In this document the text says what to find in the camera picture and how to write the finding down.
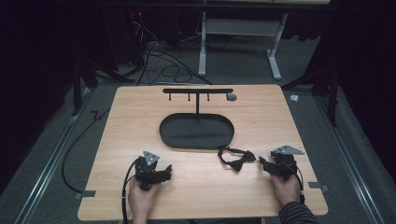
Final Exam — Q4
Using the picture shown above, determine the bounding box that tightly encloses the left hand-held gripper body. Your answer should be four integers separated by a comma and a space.
134, 150, 164, 191

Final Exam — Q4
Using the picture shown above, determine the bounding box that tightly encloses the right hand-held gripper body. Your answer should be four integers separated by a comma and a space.
266, 144, 306, 182

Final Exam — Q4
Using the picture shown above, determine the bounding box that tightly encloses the black bow tie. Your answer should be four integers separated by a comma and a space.
217, 146, 257, 173

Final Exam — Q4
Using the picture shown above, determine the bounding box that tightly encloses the black hanger stand with tray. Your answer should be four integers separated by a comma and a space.
159, 88, 235, 150

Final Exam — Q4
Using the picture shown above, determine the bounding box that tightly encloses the person's right hand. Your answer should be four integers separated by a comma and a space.
269, 172, 302, 208

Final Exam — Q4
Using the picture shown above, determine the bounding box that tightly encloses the person's left hand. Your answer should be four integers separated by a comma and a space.
127, 177, 161, 219

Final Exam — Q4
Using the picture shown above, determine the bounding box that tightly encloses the grey tape piece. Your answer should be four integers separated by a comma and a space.
307, 181, 330, 193
74, 189, 97, 201

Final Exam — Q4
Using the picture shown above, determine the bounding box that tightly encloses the black metal stand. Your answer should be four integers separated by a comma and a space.
72, 58, 99, 117
280, 66, 341, 128

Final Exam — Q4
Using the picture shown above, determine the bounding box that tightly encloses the right hand-held gripper black cable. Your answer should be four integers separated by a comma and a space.
287, 161, 306, 205

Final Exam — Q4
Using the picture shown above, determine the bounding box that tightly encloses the hand-held gripper black cable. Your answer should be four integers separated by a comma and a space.
120, 158, 140, 224
287, 161, 306, 205

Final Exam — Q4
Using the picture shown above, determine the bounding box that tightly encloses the left hand-held gripper black cable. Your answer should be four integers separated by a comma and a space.
120, 158, 140, 224

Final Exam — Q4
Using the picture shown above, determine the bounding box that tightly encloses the metal floor rail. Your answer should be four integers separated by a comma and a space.
312, 94, 389, 224
12, 87, 95, 224

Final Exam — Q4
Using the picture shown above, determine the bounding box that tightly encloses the long black floor cable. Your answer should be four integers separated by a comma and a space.
61, 106, 112, 194

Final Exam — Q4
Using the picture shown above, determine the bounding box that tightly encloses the tangle of black floor cables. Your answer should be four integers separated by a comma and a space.
125, 12, 214, 87

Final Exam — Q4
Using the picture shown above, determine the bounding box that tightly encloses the white metal desk frame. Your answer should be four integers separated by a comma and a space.
198, 10, 290, 81

